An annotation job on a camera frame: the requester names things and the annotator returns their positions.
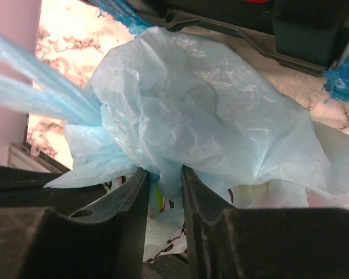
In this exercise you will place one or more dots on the light blue plastic bag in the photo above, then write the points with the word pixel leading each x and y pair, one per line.
pixel 167 100

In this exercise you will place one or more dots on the black plastic toolbox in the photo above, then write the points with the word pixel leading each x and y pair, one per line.
pixel 308 36

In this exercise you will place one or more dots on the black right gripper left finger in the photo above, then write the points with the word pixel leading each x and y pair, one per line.
pixel 93 232

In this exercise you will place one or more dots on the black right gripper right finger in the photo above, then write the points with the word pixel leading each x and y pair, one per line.
pixel 227 242

